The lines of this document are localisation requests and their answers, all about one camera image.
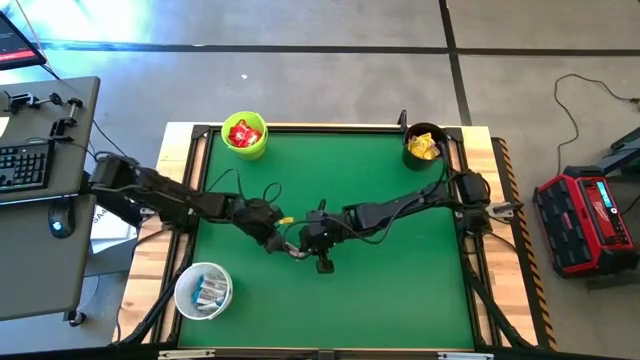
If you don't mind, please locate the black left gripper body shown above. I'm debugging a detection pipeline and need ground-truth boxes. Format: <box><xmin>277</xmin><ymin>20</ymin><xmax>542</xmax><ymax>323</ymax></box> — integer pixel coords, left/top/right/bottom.
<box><xmin>232</xmin><ymin>197</ymin><xmax>287</xmax><ymax>251</ymax></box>

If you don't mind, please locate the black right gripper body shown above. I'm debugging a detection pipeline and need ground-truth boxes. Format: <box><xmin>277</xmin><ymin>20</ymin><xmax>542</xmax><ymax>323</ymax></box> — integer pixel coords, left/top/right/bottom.
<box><xmin>299</xmin><ymin>199</ymin><xmax>359</xmax><ymax>254</ymax></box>

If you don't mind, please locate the red Skittles candy bag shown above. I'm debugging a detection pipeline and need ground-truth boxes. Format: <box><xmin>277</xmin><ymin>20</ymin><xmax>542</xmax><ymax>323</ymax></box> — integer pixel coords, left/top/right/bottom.
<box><xmin>228</xmin><ymin>118</ymin><xmax>254</xmax><ymax>146</ymax></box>
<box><xmin>242</xmin><ymin>127</ymin><xmax>264</xmax><ymax>148</ymax></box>

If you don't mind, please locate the yellow Sour Patch candy bag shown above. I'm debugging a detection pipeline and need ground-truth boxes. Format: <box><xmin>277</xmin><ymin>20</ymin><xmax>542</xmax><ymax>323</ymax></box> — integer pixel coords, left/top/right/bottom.
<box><xmin>407</xmin><ymin>133</ymin><xmax>434</xmax><ymax>160</ymax></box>
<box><xmin>422</xmin><ymin>132</ymin><xmax>442</xmax><ymax>161</ymax></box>

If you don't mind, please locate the lime green plastic bucket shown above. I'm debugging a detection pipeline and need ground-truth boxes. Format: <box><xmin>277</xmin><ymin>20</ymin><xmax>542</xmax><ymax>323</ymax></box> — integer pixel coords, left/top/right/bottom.
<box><xmin>220</xmin><ymin>110</ymin><xmax>269</xmax><ymax>161</ymax></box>

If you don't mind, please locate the white plastic bucket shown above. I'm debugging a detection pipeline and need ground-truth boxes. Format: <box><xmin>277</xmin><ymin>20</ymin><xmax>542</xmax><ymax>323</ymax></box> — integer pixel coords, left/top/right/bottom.
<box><xmin>173</xmin><ymin>261</ymin><xmax>234</xmax><ymax>321</ymax></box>

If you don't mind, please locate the black plastic bucket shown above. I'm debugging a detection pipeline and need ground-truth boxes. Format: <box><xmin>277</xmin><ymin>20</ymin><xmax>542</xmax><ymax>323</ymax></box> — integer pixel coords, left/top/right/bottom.
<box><xmin>401</xmin><ymin>122</ymin><xmax>450</xmax><ymax>173</ymax></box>

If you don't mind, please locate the silver table edge plate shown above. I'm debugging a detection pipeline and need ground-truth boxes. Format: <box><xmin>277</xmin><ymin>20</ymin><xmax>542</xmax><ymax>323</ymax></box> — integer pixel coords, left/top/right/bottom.
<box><xmin>438</xmin><ymin>351</ymin><xmax>495</xmax><ymax>360</ymax></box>
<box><xmin>158</xmin><ymin>348</ymin><xmax>216</xmax><ymax>360</ymax></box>

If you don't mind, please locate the white paper sheet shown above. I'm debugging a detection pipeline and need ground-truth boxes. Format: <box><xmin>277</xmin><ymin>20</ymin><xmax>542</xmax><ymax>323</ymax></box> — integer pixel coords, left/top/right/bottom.
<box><xmin>91</xmin><ymin>204</ymin><xmax>141</xmax><ymax>241</ymax></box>

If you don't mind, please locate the black computer mouse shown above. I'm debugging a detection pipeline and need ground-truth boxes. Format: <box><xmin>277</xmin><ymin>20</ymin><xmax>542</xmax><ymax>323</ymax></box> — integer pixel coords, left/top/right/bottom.
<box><xmin>47</xmin><ymin>199</ymin><xmax>77</xmax><ymax>240</ymax></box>

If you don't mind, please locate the black desk caster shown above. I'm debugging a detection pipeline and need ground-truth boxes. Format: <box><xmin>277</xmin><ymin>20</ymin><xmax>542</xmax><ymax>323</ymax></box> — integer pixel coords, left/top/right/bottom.
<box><xmin>63</xmin><ymin>309</ymin><xmax>87</xmax><ymax>329</ymax></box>

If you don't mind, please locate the yellow black hazard tape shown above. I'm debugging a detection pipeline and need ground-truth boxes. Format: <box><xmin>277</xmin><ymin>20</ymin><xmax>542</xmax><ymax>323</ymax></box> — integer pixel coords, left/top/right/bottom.
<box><xmin>492</xmin><ymin>137</ymin><xmax>559</xmax><ymax>351</ymax></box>

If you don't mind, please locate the black desk clamp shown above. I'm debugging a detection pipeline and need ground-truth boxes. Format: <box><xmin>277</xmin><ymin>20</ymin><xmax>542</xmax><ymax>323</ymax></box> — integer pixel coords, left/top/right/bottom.
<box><xmin>2</xmin><ymin>91</ymin><xmax>39</xmax><ymax>114</ymax></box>
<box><xmin>48</xmin><ymin>92</ymin><xmax>85</xmax><ymax>141</ymax></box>

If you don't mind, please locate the grey desk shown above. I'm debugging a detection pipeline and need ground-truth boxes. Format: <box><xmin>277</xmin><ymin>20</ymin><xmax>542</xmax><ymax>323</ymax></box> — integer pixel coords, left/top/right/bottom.
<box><xmin>0</xmin><ymin>75</ymin><xmax>101</xmax><ymax>204</ymax></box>
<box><xmin>0</xmin><ymin>194</ymin><xmax>97</xmax><ymax>322</ymax></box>

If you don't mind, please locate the black backlit keyboard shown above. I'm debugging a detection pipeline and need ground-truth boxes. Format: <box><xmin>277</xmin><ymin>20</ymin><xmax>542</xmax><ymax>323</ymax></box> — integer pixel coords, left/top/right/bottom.
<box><xmin>0</xmin><ymin>139</ymin><xmax>56</xmax><ymax>194</ymax></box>

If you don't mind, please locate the red black power station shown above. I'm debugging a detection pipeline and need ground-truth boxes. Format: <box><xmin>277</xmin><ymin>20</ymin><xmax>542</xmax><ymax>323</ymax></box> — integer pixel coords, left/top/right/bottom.
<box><xmin>532</xmin><ymin>167</ymin><xmax>639</xmax><ymax>279</ymax></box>

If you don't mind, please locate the black monitor red stripe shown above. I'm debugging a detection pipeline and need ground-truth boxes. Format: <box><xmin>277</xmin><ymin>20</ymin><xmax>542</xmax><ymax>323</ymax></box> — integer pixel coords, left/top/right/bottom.
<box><xmin>0</xmin><ymin>9</ymin><xmax>48</xmax><ymax>71</ymax></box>

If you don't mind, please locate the dark grey equipment case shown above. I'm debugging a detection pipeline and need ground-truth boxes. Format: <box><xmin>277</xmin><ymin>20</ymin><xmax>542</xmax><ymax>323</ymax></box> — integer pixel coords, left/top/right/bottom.
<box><xmin>594</xmin><ymin>127</ymin><xmax>640</xmax><ymax>176</ymax></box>

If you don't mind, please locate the black frame strut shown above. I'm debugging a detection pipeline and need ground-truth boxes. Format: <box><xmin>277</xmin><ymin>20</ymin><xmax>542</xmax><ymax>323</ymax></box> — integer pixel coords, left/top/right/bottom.
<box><xmin>462</xmin><ymin>239</ymin><xmax>534</xmax><ymax>349</ymax></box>
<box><xmin>117</xmin><ymin>229</ymin><xmax>194</xmax><ymax>349</ymax></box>

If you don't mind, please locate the grey metal side bracket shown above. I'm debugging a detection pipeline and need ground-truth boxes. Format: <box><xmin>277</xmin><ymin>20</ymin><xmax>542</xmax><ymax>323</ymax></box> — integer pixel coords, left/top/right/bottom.
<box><xmin>487</xmin><ymin>200</ymin><xmax>525</xmax><ymax>220</ymax></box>

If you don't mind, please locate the black floor cable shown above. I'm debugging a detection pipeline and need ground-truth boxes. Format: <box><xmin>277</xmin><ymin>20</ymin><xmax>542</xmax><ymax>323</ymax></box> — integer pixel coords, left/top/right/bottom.
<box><xmin>552</xmin><ymin>73</ymin><xmax>640</xmax><ymax>174</ymax></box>

